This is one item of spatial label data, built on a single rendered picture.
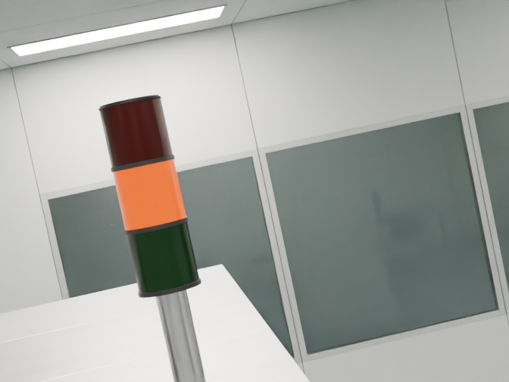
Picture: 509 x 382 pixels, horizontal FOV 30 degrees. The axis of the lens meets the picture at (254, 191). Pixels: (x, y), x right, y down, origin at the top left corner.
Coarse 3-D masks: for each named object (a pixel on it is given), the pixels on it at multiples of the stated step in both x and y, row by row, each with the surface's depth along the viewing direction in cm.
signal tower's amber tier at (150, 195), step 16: (128, 176) 72; (144, 176) 72; (160, 176) 73; (176, 176) 74; (128, 192) 73; (144, 192) 72; (160, 192) 73; (176, 192) 74; (128, 208) 73; (144, 208) 72; (160, 208) 73; (176, 208) 73; (128, 224) 73; (144, 224) 73
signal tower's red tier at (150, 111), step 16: (112, 112) 72; (128, 112) 72; (144, 112) 72; (160, 112) 74; (112, 128) 73; (128, 128) 72; (144, 128) 72; (160, 128) 73; (112, 144) 73; (128, 144) 72; (144, 144) 72; (160, 144) 73; (112, 160) 73; (128, 160) 72; (144, 160) 72
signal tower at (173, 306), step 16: (144, 96) 73; (160, 96) 74; (160, 160) 73; (160, 224) 72; (176, 224) 73; (176, 288) 73; (160, 304) 74; (176, 304) 74; (176, 320) 74; (192, 320) 75; (176, 336) 74; (192, 336) 75; (176, 352) 74; (192, 352) 74; (176, 368) 74; (192, 368) 74
